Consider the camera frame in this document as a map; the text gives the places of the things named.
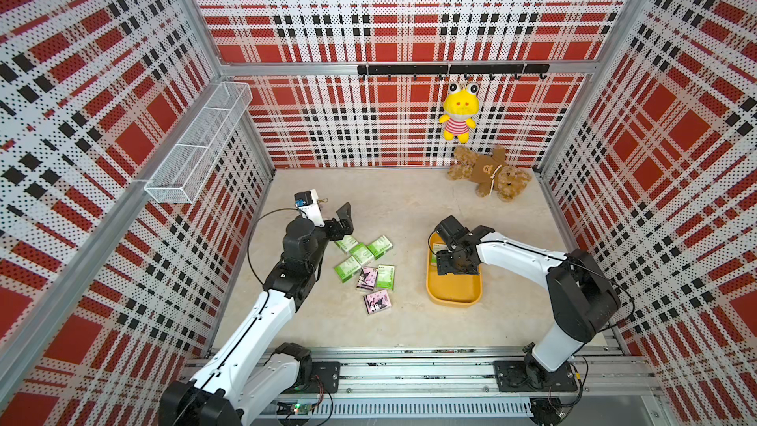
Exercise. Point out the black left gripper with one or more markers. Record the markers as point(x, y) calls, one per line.
point(344, 222)

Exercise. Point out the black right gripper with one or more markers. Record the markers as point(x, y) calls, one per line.
point(443, 264)

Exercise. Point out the green tissue pack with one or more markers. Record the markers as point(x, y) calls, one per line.
point(385, 277)
point(434, 250)
point(347, 244)
point(347, 269)
point(380, 247)
point(362, 254)

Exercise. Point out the yellow storage tray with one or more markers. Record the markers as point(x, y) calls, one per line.
point(458, 291)

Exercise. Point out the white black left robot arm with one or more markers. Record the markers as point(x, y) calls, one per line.
point(239, 382)

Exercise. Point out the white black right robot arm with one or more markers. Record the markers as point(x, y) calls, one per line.
point(583, 300)

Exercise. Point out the pink tissue pack middle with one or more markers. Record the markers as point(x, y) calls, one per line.
point(367, 279)

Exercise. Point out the pink tissue pack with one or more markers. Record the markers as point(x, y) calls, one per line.
point(367, 279)
point(377, 302)

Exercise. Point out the brown teddy bear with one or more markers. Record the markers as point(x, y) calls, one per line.
point(491, 173)

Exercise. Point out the pink tissue pack bottom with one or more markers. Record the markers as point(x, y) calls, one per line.
point(377, 302)

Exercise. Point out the yellow frog plush toy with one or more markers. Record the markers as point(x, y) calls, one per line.
point(460, 105)

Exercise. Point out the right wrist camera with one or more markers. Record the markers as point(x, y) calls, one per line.
point(451, 231)

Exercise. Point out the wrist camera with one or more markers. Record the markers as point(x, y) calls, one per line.
point(451, 231)
point(307, 202)

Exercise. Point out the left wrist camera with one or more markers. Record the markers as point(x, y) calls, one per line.
point(307, 202)

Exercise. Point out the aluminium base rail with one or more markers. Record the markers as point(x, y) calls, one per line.
point(599, 386)

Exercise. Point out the white wire mesh basket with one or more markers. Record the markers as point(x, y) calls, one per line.
point(184, 172)

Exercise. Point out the black hook rail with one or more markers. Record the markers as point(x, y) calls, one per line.
point(514, 69)

